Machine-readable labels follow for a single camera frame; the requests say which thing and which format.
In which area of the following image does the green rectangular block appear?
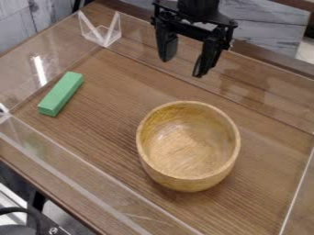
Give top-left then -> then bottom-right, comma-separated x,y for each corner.
38,72 -> 83,117

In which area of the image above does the black table leg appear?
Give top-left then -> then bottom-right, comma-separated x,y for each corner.
27,191 -> 47,212

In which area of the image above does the clear acrylic corner bracket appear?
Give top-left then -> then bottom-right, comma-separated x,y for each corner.
78,11 -> 122,48

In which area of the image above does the brown wooden bowl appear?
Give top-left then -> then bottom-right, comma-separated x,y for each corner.
137,101 -> 242,192

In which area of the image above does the clear acrylic tray wall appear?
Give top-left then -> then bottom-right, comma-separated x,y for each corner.
0,104 -> 204,235

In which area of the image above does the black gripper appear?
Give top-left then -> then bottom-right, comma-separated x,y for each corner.
152,0 -> 238,78

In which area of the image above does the black cable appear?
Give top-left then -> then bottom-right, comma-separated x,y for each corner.
0,207 -> 42,235

